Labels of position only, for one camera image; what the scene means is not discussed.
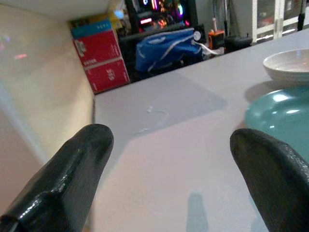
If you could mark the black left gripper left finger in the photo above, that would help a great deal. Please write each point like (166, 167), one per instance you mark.
(62, 178)

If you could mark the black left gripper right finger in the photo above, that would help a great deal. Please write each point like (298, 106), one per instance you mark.
(275, 178)

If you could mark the teal plate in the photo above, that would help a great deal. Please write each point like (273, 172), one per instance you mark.
(282, 116)

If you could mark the white bowl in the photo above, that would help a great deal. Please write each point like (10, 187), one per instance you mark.
(288, 65)

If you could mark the red cardboard box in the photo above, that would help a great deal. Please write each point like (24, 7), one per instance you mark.
(102, 62)

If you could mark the orange and black device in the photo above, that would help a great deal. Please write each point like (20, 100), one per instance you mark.
(215, 38)

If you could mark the white framed glass door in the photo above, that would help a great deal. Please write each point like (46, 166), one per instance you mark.
(277, 17)

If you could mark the black fan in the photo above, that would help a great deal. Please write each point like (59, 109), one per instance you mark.
(199, 33)

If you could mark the blue bag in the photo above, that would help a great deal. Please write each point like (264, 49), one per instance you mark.
(166, 52)

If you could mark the black pole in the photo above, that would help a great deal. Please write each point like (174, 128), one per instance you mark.
(300, 14)

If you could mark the yellow box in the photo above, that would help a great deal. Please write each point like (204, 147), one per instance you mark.
(108, 17)

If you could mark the computer case with coloured lights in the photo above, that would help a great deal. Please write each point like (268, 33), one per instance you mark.
(160, 14)

